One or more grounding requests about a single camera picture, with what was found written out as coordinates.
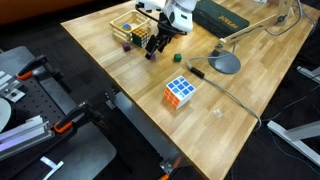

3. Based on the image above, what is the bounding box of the green wooden block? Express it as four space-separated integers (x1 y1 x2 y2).
173 53 182 62

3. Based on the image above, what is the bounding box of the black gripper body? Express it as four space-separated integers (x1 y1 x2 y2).
156 23 176 44

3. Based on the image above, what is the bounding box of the braided lamp cable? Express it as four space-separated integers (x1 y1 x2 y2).
186 43 263 132

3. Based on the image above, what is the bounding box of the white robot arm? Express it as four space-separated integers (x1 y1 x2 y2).
135 0 197 60

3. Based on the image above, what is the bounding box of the wooden desk lamp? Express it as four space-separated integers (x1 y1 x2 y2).
208 0 293 74

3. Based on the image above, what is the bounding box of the orange-handled clamp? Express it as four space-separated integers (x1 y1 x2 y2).
53 101 103 134
16 55 48 80

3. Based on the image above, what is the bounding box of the black-edged Rubik's cube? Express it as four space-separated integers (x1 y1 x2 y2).
132 28 149 47

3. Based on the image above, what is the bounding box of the small Rubik's cube in crate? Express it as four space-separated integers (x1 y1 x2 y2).
122 24 132 31

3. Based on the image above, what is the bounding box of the dark purple wooden block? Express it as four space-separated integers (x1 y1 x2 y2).
122 42 131 52

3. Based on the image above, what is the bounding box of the aluminium rail robot base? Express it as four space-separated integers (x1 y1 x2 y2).
0 98 54 161

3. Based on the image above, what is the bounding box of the large white-edged Rubik's cube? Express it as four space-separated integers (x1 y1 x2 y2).
163 76 196 109

